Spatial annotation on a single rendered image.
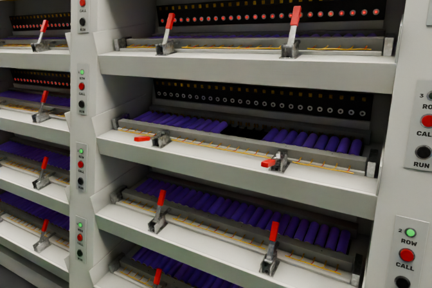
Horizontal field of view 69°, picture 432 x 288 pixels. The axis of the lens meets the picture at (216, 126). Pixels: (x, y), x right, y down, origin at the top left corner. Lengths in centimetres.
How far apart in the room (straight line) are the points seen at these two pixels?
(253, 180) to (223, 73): 20
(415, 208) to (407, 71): 19
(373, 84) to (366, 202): 18
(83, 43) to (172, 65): 27
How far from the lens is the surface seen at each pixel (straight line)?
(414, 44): 52
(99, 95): 80
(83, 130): 84
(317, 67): 53
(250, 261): 66
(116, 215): 83
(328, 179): 55
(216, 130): 69
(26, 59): 103
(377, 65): 51
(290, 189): 56
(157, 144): 69
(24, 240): 121
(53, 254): 110
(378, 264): 57
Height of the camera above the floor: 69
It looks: 8 degrees down
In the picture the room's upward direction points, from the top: 4 degrees clockwise
